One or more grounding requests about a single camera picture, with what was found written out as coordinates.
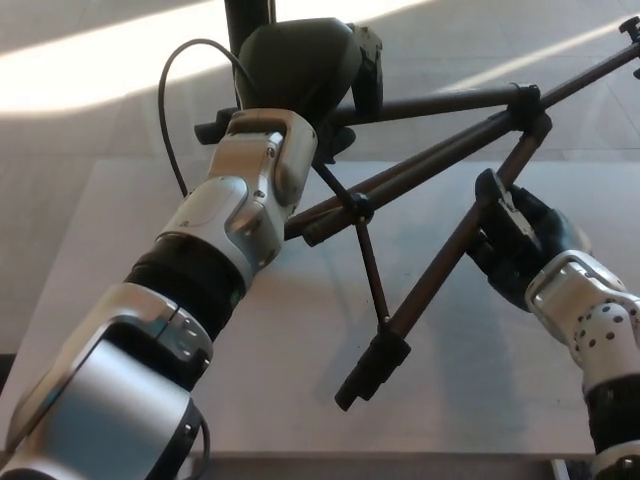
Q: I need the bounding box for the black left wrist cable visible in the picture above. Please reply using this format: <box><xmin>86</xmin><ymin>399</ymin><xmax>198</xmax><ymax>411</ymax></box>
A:
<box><xmin>158</xmin><ymin>38</ymin><xmax>251</xmax><ymax>199</ymax></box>

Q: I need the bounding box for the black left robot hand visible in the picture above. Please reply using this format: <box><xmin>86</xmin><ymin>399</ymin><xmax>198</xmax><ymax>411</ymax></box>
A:
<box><xmin>234</xmin><ymin>17</ymin><xmax>385</xmax><ymax>166</ymax></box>

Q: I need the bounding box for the black vertical pillar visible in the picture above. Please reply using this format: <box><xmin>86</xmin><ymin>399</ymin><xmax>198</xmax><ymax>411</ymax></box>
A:
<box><xmin>224</xmin><ymin>0</ymin><xmax>276</xmax><ymax>109</ymax></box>

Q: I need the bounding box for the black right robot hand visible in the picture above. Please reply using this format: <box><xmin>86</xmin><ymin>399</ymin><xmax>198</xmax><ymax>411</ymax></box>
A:
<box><xmin>467</xmin><ymin>168</ymin><xmax>594</xmax><ymax>314</ymax></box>

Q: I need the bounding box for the brown tripod with black joints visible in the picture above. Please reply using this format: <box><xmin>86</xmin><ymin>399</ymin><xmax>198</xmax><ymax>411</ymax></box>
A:
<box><xmin>194</xmin><ymin>15</ymin><xmax>640</xmax><ymax>412</ymax></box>

